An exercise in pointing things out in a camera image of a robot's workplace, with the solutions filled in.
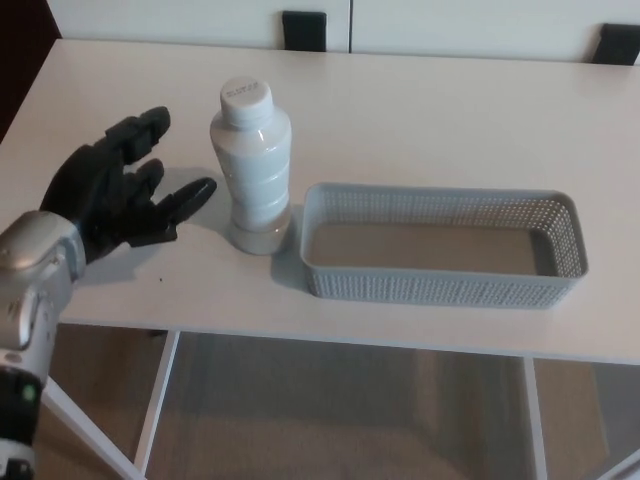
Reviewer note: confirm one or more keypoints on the white plastic bottle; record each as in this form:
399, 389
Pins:
252, 165

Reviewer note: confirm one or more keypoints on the dark maroon panel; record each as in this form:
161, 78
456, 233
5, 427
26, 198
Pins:
22, 55

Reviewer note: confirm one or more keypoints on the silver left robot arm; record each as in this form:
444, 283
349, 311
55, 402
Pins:
35, 260

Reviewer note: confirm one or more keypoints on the white desk leg frame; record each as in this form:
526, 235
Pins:
535, 425
160, 380

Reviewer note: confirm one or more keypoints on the black clamp left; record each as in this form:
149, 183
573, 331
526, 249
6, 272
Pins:
304, 30

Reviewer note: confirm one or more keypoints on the black clamp right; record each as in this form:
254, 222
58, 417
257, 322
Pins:
616, 45

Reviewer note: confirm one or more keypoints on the grey perforated plastic basket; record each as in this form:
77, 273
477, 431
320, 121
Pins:
435, 287

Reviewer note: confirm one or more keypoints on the black clamp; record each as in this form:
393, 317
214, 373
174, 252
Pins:
304, 30
616, 45

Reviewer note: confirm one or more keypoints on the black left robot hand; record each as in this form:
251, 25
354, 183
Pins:
95, 190

